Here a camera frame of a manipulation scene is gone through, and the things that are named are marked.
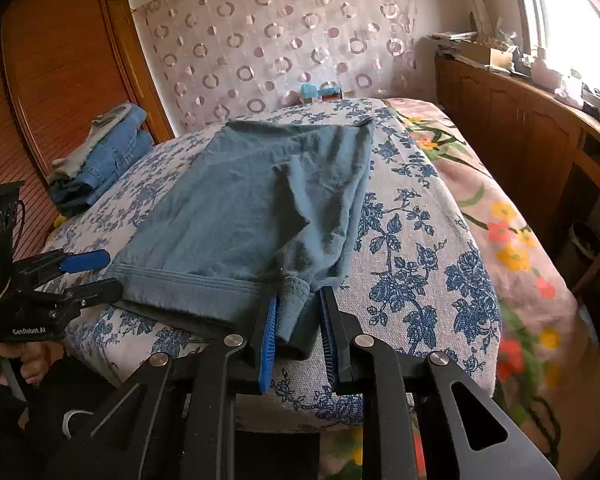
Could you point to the window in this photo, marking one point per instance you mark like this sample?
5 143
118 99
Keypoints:
568 32

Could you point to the left hand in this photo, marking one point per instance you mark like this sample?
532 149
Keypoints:
32 358

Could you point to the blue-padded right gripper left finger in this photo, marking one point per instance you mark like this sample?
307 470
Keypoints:
175 418

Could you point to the folded grey-green garment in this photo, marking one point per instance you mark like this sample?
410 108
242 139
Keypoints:
69 166

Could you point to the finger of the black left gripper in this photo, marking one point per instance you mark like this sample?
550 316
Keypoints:
70 304

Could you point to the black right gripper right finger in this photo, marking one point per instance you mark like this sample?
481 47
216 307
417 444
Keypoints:
422 414

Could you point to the wooden wardrobe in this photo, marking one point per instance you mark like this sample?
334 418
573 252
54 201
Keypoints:
63 62

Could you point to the cardboard box on sideboard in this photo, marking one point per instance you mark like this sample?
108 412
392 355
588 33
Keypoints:
485 55

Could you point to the wooden sideboard cabinet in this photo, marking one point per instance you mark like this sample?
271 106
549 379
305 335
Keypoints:
544 154

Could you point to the colourful floral blanket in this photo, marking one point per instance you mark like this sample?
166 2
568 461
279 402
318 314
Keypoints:
547 368

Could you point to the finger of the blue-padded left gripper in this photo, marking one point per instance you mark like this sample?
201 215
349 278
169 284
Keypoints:
80 261

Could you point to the pink bottle on sideboard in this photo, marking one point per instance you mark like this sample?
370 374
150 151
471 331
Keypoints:
542 75

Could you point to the teal grey cotton shorts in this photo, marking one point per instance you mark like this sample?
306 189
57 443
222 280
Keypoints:
266 215

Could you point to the folded blue jeans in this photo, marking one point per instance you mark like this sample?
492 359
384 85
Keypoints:
117 152

